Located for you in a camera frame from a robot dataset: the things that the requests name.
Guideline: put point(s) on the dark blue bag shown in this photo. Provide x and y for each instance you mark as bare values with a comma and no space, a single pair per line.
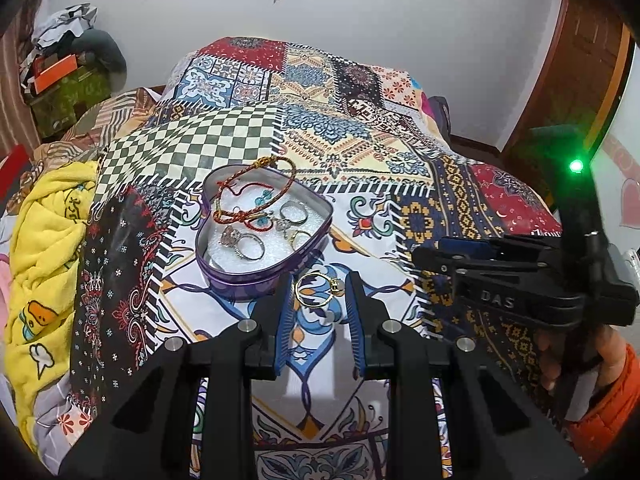
441,117

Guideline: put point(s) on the brown striped curtain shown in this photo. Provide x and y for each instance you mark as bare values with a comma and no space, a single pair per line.
20,70

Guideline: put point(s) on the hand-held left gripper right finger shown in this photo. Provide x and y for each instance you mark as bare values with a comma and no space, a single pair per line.
356,330

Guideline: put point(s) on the heart-shaped purple tin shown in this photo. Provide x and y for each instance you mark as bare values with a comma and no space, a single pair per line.
250,255

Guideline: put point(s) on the pink cloth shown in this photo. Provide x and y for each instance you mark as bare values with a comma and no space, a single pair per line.
4,280

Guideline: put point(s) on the brown wooden door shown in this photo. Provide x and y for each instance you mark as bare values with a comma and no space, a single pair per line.
565,85

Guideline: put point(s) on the yellow fleece blanket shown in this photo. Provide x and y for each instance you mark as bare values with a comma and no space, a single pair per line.
45,260

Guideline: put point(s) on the colourful patchwork blanket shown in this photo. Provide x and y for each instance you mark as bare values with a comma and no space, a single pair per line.
325,160

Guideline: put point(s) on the pink heart sticker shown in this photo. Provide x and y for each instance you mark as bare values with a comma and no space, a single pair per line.
631,200

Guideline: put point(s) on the pink patterned pillow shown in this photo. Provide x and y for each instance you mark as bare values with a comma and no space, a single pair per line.
424,105

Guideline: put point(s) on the dark grey cushion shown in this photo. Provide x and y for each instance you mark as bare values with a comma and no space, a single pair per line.
102,52

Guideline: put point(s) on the orange box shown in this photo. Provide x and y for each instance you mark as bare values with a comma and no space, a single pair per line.
52,74

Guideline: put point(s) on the person's right hand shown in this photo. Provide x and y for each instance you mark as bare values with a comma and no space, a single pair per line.
550,360

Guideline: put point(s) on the striped bed sheet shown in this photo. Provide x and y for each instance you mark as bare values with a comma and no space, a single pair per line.
110,120

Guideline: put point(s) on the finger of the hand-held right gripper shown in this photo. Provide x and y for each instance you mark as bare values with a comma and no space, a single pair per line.
500,297
465,247

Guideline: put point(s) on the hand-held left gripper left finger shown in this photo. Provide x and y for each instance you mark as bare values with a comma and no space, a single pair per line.
286,320

